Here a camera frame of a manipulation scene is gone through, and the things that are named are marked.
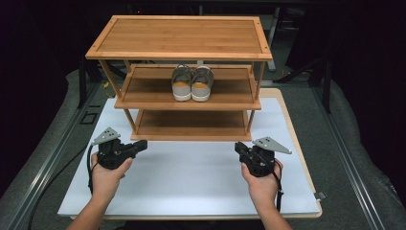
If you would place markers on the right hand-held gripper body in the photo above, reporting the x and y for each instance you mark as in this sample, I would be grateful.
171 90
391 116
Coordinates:
261 159

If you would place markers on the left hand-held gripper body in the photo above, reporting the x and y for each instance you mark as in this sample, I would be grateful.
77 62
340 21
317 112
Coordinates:
111 151

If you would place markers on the grey shoe with yellow insole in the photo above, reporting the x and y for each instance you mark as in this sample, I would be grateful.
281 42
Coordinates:
182 84
202 84

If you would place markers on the wooden shoe rack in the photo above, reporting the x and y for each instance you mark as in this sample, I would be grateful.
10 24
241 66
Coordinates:
178 35

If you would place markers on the person's right hand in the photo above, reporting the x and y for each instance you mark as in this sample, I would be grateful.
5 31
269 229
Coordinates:
260 187

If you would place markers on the person's left hand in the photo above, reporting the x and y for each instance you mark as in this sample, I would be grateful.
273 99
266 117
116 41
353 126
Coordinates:
107 180

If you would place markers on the white table mat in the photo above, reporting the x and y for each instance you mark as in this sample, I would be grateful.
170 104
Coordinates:
191 179

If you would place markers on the small grey clip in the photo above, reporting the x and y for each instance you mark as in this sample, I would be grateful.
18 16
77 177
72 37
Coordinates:
320 195

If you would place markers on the black stand leg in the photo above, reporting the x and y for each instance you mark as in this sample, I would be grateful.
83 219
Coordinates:
82 86
327 86

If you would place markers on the aluminium rail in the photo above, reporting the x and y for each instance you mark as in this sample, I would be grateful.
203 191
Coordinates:
48 166
348 159

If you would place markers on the grey metal stand post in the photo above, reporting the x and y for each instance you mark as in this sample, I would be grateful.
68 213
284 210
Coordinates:
273 38

